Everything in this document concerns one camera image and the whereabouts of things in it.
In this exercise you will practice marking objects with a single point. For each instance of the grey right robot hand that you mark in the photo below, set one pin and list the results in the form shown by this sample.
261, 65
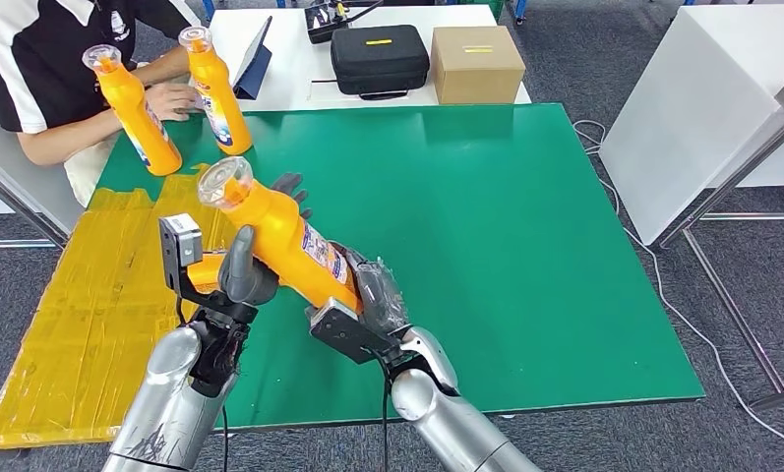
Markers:
382, 293

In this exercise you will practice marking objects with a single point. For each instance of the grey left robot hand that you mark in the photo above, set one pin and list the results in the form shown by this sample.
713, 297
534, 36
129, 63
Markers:
241, 280

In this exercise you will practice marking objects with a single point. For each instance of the orange detergent bottle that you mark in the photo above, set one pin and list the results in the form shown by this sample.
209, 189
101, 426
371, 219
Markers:
215, 91
137, 124
204, 273
281, 241

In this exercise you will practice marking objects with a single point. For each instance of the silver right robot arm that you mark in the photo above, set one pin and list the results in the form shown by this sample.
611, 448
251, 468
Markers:
450, 423

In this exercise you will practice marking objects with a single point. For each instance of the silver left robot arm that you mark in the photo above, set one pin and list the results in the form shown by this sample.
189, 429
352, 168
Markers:
170, 404

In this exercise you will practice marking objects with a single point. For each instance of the green table board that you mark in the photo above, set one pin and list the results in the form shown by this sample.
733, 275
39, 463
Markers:
528, 260

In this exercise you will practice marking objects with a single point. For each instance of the yellow taped sheet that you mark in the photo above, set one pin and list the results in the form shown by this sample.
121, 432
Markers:
72, 326

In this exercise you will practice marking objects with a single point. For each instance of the tablet in blue cover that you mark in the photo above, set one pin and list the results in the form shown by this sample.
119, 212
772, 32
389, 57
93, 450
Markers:
254, 71

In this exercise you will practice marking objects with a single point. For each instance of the white table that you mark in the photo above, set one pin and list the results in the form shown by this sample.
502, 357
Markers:
294, 65
691, 111

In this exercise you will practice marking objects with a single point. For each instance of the black zip case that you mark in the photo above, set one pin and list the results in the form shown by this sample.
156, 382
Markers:
378, 62

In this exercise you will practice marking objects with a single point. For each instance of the cardboard box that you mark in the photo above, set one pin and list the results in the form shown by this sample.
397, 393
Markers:
476, 68

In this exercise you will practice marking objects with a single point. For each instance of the black screen device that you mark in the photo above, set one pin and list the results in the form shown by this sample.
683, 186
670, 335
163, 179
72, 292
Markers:
323, 21

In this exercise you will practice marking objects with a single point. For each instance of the person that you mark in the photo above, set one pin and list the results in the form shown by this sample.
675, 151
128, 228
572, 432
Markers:
39, 71

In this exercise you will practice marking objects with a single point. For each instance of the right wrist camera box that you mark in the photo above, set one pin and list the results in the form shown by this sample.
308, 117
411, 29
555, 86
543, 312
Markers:
346, 332

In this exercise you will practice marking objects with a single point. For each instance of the grey metal frame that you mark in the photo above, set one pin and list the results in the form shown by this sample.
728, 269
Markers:
724, 184

